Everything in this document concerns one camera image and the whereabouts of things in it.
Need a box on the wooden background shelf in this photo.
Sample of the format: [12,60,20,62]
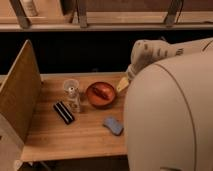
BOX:
[0,0,213,32]

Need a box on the black striped eraser block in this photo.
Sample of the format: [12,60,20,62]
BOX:
[53,101,75,125]

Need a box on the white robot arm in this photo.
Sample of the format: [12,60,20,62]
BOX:
[122,38,213,171]

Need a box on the blue sponge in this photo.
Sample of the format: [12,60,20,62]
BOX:
[103,116,123,136]

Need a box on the clear plastic bottle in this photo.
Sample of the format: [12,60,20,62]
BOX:
[68,87,81,113]

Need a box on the left wooden divider panel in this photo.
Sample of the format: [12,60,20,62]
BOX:
[0,40,41,142]

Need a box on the white bottle on shelf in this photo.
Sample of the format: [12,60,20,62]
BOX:
[23,0,38,17]

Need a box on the clear drinking glass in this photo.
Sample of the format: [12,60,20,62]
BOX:
[63,79,79,94]

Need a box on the red item in bowl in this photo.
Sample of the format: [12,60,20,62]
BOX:
[92,87,109,100]

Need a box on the orange bowl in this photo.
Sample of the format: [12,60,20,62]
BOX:
[86,82,116,108]

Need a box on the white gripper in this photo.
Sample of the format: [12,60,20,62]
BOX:
[116,40,175,93]

